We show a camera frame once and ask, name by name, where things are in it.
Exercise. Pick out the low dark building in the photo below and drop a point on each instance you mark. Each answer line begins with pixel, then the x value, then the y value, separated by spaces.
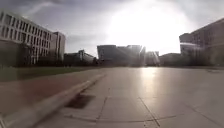
pixel 78 58

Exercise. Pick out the grey stone slab plaza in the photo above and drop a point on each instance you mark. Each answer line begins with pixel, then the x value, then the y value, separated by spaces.
pixel 133 96

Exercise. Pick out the small pale building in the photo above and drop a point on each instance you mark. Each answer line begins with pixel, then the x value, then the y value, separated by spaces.
pixel 152 58

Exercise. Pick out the low grey building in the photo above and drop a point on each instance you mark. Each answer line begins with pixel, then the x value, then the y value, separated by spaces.
pixel 170 59

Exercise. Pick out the pale stone kerb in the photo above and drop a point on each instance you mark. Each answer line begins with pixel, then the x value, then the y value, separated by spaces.
pixel 50 103

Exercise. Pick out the green grass lawn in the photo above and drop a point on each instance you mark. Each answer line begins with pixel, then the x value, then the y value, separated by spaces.
pixel 30 71

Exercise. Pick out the reddish brown paved strip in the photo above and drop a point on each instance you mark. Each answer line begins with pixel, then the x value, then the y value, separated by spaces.
pixel 30 91

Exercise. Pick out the white multi-storey building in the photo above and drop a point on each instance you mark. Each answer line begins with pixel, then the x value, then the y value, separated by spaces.
pixel 25 36

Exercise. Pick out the large brown building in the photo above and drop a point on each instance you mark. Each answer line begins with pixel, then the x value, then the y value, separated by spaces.
pixel 203 45

